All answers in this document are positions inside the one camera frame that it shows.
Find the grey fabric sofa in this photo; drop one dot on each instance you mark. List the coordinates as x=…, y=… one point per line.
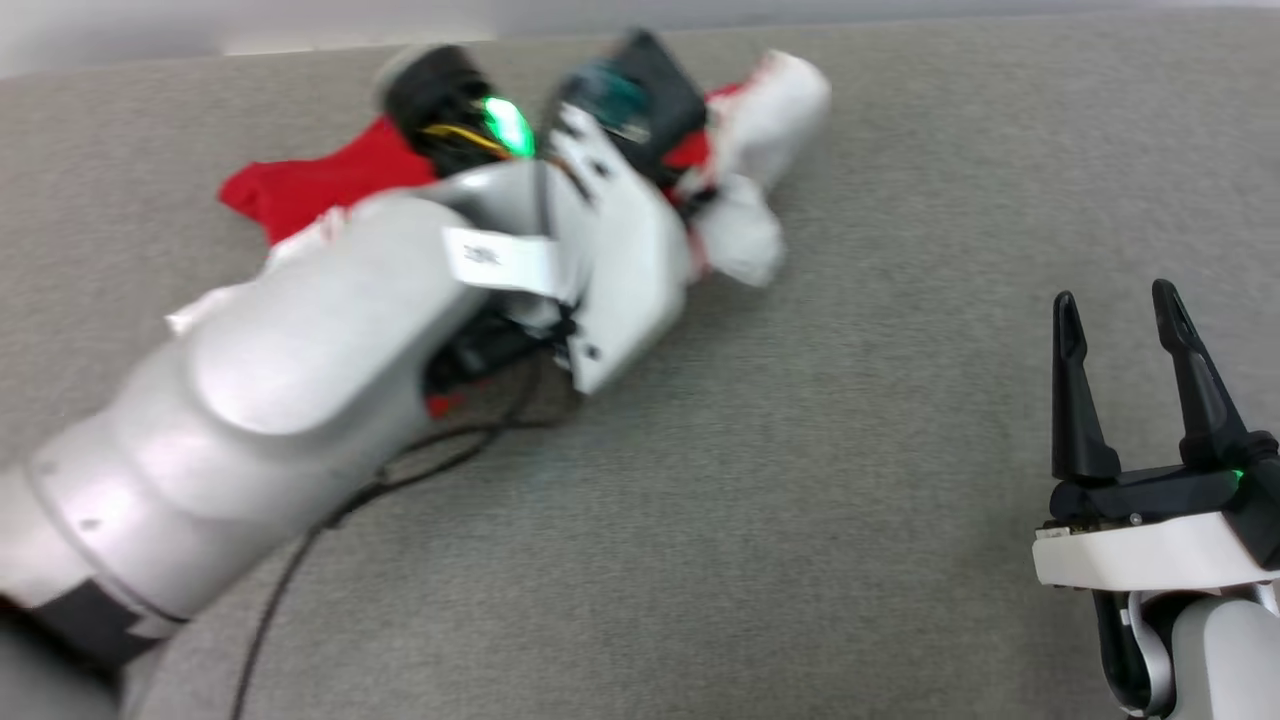
x=800, y=450

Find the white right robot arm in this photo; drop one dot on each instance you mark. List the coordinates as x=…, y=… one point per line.
x=1220, y=650

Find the white label tag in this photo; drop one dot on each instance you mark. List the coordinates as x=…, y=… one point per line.
x=500, y=262

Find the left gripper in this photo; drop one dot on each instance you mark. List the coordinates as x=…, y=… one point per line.
x=625, y=260

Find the red and white garment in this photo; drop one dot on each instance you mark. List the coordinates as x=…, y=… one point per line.
x=300, y=190

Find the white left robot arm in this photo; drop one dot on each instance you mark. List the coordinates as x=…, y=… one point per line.
x=280, y=370

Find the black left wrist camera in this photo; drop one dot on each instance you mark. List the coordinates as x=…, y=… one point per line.
x=435, y=100

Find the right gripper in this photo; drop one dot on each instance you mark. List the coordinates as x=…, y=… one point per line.
x=1150, y=550

